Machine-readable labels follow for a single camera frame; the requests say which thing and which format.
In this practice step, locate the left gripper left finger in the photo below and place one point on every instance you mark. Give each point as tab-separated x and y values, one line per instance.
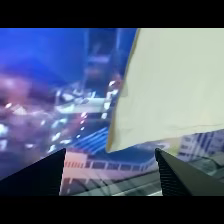
36	176

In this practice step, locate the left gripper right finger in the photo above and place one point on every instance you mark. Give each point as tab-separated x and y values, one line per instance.
190	180

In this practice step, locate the cream garment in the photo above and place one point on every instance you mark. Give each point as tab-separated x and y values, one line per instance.
173	86

